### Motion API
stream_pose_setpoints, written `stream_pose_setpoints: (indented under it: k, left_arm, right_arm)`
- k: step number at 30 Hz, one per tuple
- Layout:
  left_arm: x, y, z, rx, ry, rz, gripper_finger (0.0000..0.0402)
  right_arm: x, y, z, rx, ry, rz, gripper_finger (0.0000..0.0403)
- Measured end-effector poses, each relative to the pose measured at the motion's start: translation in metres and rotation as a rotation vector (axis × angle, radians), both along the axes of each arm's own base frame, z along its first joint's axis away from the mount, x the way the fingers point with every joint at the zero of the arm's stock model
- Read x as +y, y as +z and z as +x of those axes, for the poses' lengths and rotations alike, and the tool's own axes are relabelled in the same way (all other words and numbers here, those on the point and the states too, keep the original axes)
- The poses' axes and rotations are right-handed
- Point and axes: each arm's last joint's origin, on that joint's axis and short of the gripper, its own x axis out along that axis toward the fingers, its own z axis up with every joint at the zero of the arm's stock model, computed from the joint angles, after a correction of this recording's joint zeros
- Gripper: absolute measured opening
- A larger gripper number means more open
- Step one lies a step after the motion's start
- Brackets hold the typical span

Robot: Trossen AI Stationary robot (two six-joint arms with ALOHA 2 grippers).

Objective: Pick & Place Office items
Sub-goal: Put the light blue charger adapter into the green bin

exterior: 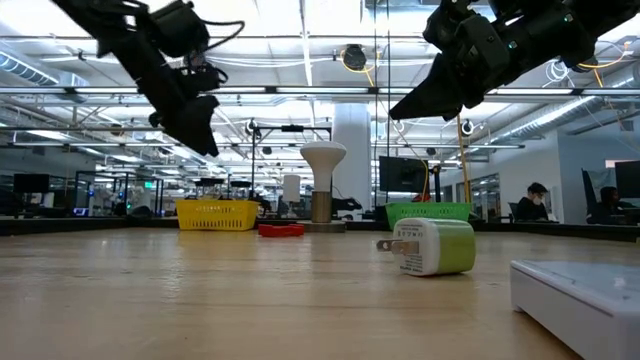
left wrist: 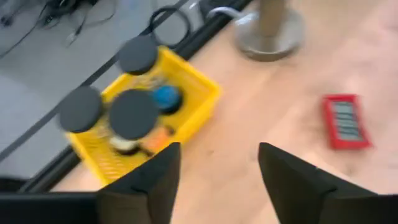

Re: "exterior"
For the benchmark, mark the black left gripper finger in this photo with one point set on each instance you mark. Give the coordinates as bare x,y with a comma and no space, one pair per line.
195,125

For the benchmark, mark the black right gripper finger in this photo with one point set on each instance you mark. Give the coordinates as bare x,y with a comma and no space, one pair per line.
460,80

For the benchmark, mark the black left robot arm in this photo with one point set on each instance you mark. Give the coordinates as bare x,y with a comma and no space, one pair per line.
100,15

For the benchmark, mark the white sand hourglass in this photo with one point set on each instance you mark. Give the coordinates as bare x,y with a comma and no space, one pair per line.
209,182

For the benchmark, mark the yellow plastic basket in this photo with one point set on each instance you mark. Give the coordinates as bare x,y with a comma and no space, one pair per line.
225,215

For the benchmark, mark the black background monitor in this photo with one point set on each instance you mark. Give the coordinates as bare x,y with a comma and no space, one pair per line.
400,174

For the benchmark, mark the white background cylinder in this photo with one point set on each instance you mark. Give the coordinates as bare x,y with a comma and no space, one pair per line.
291,189

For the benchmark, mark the white bulb lamp brass base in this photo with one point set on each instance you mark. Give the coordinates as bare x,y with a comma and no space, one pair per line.
325,155

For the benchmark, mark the green plastic basket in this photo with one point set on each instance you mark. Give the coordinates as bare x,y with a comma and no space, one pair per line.
425,210

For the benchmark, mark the red pocket calculator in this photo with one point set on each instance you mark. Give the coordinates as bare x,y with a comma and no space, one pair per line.
280,231

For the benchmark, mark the person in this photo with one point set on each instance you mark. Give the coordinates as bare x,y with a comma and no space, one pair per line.
532,207
607,207

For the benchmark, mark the black background device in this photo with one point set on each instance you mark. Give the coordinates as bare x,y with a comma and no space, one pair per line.
345,204

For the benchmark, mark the white rectangular box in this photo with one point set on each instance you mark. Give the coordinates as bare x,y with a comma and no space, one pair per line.
585,310

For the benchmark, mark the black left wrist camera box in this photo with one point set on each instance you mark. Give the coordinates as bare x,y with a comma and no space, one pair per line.
205,77

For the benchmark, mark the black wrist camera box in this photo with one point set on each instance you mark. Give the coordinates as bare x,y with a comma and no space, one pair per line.
445,25
205,77

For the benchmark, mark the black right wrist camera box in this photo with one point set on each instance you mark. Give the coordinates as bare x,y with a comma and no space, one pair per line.
445,25

